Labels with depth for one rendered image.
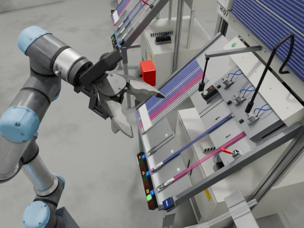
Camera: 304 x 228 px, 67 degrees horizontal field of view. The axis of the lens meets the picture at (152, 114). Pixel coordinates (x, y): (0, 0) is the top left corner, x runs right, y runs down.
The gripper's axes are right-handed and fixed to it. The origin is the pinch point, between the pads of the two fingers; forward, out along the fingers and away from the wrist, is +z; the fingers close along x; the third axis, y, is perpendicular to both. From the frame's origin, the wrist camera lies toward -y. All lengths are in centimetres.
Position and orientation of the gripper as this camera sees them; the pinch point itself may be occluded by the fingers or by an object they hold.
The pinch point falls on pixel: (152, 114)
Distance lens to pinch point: 51.1
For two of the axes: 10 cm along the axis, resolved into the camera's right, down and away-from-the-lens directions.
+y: -3.2, 5.9, 7.5
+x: -4.7, 5.9, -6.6
